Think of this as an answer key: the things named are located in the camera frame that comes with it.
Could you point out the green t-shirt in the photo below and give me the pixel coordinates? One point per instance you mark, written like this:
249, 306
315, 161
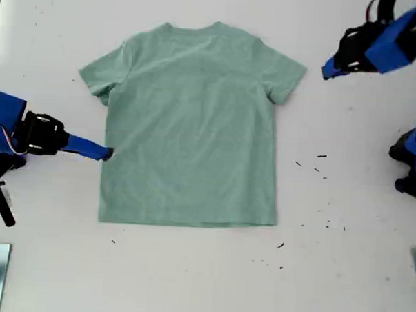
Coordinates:
195, 128

